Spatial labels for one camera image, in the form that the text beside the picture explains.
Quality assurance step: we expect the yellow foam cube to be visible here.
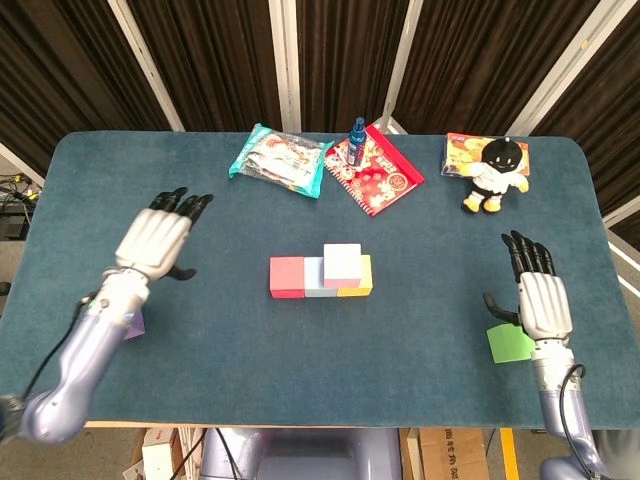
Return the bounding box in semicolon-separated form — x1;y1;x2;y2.
335;253;375;299

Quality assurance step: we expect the red spiral notebook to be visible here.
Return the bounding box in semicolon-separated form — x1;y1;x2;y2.
323;123;426;218

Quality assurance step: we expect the red foam cube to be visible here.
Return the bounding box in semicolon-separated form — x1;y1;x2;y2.
269;256;307;300

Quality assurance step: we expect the pink foam cube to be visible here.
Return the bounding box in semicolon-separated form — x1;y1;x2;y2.
322;243;364;290

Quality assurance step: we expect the white cardboard box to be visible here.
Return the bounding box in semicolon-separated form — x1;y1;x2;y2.
122;427;201;480

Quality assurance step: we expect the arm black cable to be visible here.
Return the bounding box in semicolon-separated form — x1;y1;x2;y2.
22;294;97;401
557;363;602;476

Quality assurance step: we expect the black plush doll white shirt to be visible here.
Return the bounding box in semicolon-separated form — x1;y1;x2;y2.
460;135;530;215

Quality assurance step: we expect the teal snack packet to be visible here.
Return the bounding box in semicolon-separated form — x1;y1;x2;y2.
228;123;335;200

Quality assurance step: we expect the brown cardboard box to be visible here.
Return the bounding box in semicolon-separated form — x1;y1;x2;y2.
407;427;489;480

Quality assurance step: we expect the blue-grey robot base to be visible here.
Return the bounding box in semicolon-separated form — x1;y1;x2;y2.
202;427;404;480

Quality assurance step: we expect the dark brown curtain panel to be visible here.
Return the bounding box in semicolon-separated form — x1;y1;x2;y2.
0;0;174;176
529;9;640;216
294;0;411;134
394;0;599;136
127;0;284;132

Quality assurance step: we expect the green foam cube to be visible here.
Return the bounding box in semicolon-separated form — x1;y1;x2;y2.
486;322;535;364

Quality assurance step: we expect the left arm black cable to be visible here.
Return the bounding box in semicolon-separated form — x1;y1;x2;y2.
22;294;97;401

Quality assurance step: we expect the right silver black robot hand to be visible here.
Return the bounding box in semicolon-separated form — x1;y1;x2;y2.
482;229;575;346

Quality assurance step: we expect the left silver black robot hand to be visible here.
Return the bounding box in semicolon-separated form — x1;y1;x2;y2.
114;187;215;287

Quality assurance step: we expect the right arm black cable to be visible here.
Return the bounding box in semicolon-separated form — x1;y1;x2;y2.
557;363;602;476

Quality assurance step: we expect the light blue foam cube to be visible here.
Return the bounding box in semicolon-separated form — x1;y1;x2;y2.
302;256;341;299

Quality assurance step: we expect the teal felt table cover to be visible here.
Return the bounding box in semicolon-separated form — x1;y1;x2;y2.
0;130;640;431

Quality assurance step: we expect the purple foam cube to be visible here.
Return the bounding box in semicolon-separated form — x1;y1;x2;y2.
122;312;146;341

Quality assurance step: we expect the blue and orange carton box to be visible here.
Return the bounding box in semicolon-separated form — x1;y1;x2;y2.
439;132;531;179

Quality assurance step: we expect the white partition frame post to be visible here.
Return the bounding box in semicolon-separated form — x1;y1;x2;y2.
0;142;46;189
378;0;424;135
505;0;614;137
107;0;185;132
268;0;303;134
602;197;640;234

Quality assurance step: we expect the blue spray bottle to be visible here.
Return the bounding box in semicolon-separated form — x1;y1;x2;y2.
347;116;368;166

